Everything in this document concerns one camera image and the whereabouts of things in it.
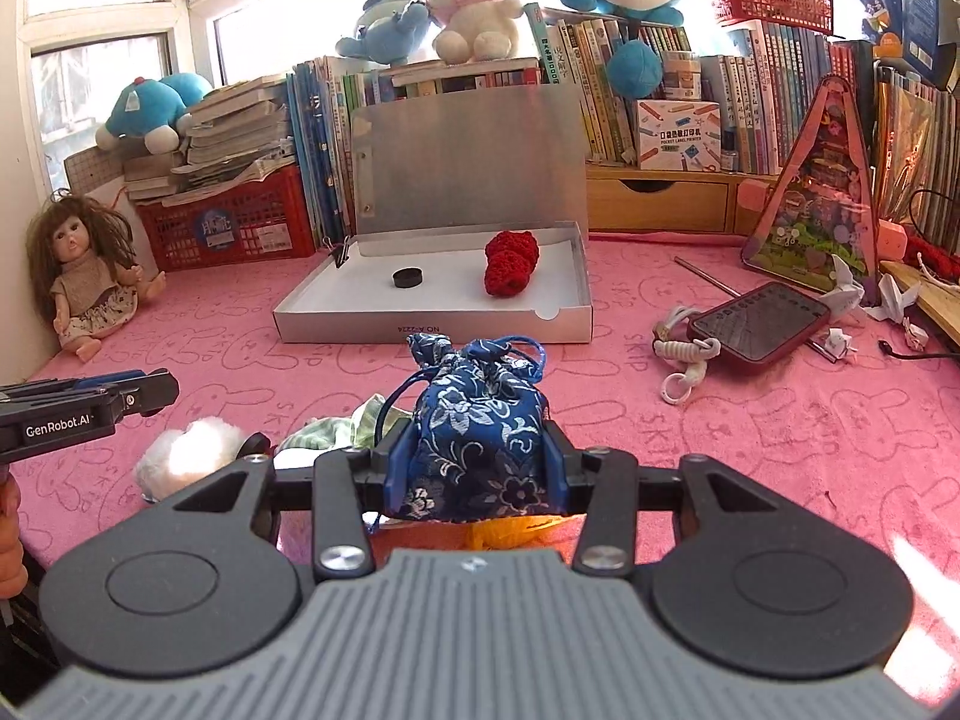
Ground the green striped cloth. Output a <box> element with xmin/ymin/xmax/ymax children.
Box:
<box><xmin>278</xmin><ymin>394</ymin><xmax>412</xmax><ymax>452</ymax></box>

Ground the orange packet with barcode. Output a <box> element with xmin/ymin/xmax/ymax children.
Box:
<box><xmin>371</xmin><ymin>515</ymin><xmax>584</xmax><ymax>566</ymax></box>

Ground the white fluffy plush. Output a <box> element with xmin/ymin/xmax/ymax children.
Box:
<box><xmin>133</xmin><ymin>416</ymin><xmax>245</xmax><ymax>504</ymax></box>

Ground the blue floral drawstring pouch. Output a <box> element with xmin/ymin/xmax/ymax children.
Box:
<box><xmin>384</xmin><ymin>333</ymin><xmax>560</xmax><ymax>523</ymax></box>

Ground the red crocheted item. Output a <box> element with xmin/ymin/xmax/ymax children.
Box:
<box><xmin>483</xmin><ymin>231</ymin><xmax>540</xmax><ymax>298</ymax></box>

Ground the person's left hand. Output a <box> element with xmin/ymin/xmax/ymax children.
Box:
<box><xmin>0</xmin><ymin>476</ymin><xmax>28</xmax><ymax>600</ymax></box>

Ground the brown-haired doll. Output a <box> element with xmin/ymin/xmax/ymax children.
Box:
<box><xmin>26</xmin><ymin>192</ymin><xmax>166</xmax><ymax>362</ymax></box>

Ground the red plastic crate left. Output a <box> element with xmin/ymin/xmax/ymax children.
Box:
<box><xmin>137</xmin><ymin>164</ymin><xmax>316</xmax><ymax>271</ymax></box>

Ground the black round puck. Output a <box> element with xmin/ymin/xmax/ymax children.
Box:
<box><xmin>392</xmin><ymin>266</ymin><xmax>423</xmax><ymax>289</ymax></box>

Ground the red-cased smartphone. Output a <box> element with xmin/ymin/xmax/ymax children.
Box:
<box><xmin>686</xmin><ymin>283</ymin><xmax>832</xmax><ymax>374</ymax></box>

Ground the metal straw rod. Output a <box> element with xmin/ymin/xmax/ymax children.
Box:
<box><xmin>674</xmin><ymin>257</ymin><xmax>742</xmax><ymax>298</ymax></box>

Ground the blue Doraemon plush left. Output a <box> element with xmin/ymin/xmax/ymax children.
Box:
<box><xmin>94</xmin><ymin>73</ymin><xmax>213</xmax><ymax>154</ymax></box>

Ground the stack of worn books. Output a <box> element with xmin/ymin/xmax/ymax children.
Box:
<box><xmin>119</xmin><ymin>75</ymin><xmax>295</xmax><ymax>203</ymax></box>

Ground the wooden drawer shelf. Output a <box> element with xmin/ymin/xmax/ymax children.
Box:
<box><xmin>586</xmin><ymin>166</ymin><xmax>776</xmax><ymax>234</ymax></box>

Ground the white origami crane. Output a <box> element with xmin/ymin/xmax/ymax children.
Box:
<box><xmin>820</xmin><ymin>254</ymin><xmax>866</xmax><ymax>320</ymax></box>

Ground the silver cardboard box with lid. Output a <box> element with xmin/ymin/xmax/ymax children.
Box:
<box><xmin>274</xmin><ymin>85</ymin><xmax>594</xmax><ymax>344</ymax></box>

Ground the row of blue books left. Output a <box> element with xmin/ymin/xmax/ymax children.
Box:
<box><xmin>286</xmin><ymin>55</ymin><xmax>366</xmax><ymax>249</ymax></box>

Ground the pink triangular toy house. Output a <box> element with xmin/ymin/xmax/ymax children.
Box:
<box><xmin>740</xmin><ymin>75</ymin><xmax>878</xmax><ymax>304</ymax></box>

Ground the white label printer box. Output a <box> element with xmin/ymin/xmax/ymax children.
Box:
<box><xmin>635</xmin><ymin>99</ymin><xmax>721</xmax><ymax>172</ymax></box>

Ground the blue plush ball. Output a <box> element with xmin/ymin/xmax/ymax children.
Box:
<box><xmin>605</xmin><ymin>39</ymin><xmax>664</xmax><ymax>101</ymax></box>

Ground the row of books on shelf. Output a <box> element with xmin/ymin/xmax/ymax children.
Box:
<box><xmin>524</xmin><ymin>2</ymin><xmax>875</xmax><ymax>176</ymax></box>

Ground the light blue elephant plush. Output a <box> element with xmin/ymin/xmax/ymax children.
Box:
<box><xmin>335</xmin><ymin>0</ymin><xmax>431</xmax><ymax>65</ymax></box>

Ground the pink white lamb plush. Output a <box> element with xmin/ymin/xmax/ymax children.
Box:
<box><xmin>428</xmin><ymin>0</ymin><xmax>524</xmax><ymax>65</ymax></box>

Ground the white coiled phone strap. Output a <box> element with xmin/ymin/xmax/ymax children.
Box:
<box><xmin>649</xmin><ymin>304</ymin><xmax>724</xmax><ymax>407</ymax></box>

